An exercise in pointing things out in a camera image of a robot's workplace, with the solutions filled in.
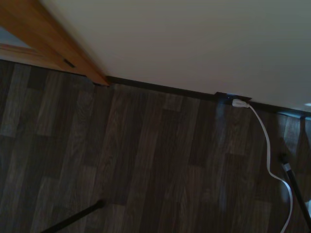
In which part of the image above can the black tripod leg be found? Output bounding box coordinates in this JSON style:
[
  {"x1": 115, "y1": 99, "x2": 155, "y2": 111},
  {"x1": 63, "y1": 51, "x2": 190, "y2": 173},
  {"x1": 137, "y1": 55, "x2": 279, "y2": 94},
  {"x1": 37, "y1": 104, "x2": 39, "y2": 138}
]
[
  {"x1": 278, "y1": 152, "x2": 311, "y2": 226},
  {"x1": 40, "y1": 199, "x2": 106, "y2": 233}
]

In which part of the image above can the white power plug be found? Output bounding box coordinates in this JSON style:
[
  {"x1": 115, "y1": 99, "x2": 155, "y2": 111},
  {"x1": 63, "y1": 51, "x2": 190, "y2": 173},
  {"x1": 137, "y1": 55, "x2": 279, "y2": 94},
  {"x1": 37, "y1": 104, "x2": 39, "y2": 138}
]
[{"x1": 232, "y1": 99, "x2": 250, "y2": 109}]

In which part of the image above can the orange wooden door frame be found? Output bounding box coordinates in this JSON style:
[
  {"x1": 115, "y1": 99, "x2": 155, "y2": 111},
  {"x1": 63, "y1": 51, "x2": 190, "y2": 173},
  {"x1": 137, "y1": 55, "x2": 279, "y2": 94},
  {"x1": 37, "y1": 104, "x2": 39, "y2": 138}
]
[{"x1": 0, "y1": 0, "x2": 113, "y2": 87}]

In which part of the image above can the dark brown baseboard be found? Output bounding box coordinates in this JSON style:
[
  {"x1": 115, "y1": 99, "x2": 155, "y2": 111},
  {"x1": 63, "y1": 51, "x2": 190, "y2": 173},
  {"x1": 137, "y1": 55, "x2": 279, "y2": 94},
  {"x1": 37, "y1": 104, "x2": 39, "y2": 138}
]
[{"x1": 106, "y1": 75, "x2": 311, "y2": 120}]

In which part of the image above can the orange wooden door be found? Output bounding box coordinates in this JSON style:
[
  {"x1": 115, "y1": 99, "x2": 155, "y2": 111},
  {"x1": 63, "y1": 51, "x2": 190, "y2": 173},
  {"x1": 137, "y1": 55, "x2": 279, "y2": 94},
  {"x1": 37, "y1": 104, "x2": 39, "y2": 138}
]
[{"x1": 0, "y1": 43, "x2": 76, "y2": 70}]

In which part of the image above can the white flat power cable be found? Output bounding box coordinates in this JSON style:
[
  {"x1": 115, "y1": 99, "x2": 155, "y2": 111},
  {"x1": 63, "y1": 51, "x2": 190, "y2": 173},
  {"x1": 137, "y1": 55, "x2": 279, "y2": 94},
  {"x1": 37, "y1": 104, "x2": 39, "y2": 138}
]
[{"x1": 247, "y1": 103, "x2": 294, "y2": 233}]

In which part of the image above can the dark wall power outlet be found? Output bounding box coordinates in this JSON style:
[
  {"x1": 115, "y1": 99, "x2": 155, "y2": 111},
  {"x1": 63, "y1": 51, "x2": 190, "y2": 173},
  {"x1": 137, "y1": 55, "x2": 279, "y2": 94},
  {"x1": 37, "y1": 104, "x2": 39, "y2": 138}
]
[{"x1": 215, "y1": 91, "x2": 253, "y2": 106}]

